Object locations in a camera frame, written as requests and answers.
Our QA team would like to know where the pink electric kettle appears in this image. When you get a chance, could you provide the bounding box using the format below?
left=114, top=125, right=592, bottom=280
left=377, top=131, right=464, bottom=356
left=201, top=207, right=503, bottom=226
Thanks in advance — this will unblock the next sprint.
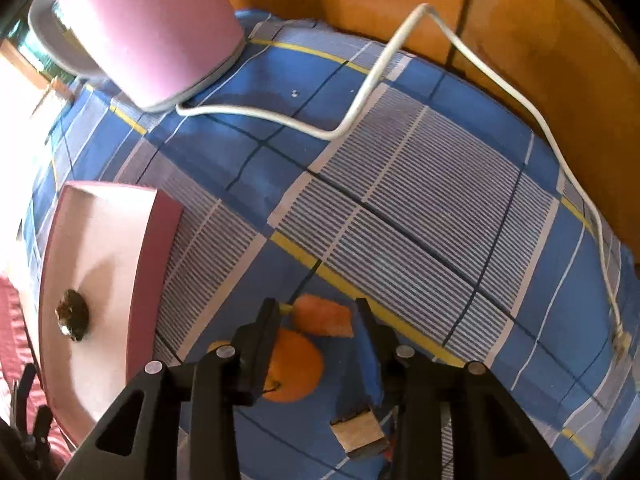
left=28, top=0, right=245, bottom=113

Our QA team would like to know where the white power cable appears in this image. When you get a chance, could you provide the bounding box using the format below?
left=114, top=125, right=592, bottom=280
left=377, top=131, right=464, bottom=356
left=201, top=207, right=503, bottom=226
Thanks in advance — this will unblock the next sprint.
left=176, top=2, right=633, bottom=356

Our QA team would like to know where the blue plaid tablecloth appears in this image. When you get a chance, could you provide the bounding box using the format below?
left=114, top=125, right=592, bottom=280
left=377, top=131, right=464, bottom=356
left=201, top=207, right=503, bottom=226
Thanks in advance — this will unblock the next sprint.
left=19, top=8, right=637, bottom=480

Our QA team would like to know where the orange tangerine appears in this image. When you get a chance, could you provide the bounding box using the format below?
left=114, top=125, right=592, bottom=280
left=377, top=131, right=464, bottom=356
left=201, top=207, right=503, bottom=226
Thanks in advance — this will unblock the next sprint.
left=192, top=328, right=323, bottom=415

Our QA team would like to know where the orange carrot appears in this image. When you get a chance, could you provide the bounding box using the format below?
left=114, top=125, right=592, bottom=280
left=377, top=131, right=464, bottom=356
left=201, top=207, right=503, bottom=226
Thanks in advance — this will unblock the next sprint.
left=279, top=294, right=354, bottom=338

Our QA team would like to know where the dark brown lumpy fruit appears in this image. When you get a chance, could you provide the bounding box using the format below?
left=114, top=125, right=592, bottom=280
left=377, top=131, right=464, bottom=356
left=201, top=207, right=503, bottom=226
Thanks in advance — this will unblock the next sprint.
left=55, top=289, right=90, bottom=342

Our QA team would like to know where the pink shallow tray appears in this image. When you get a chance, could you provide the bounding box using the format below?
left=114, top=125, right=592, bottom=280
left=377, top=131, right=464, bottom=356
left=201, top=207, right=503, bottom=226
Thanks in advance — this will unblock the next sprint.
left=39, top=181, right=182, bottom=444

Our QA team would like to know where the cut dark-skinned vegetable piece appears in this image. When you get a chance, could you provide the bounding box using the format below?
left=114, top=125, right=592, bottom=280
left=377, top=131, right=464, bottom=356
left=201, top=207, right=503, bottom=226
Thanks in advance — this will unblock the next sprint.
left=330, top=404, right=390, bottom=460

